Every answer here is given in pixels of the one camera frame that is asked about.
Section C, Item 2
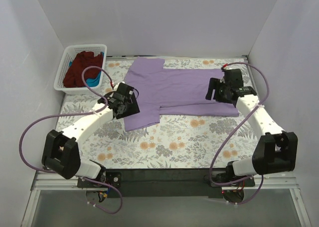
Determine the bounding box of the purple t shirt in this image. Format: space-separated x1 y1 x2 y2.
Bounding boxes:
124 58 239 131

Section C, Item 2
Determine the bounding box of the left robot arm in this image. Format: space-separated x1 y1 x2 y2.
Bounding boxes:
41 82 140 187

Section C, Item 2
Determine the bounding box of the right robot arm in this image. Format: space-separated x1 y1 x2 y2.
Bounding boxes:
206 69 298 186

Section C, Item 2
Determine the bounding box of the blue t shirt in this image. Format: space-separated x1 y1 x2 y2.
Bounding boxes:
68 51 104 87

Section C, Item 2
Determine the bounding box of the dark red t shirt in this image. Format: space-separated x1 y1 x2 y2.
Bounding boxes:
62 51 104 88

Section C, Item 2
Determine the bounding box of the white plastic laundry basket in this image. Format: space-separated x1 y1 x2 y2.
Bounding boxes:
54 44 107 95

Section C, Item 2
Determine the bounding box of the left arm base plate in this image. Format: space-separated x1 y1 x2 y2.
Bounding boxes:
77 171 122 188

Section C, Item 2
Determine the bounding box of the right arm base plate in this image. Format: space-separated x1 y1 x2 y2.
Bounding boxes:
207 172 255 187

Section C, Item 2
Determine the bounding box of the aluminium frame rail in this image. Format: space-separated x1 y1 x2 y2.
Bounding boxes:
32 171 299 190

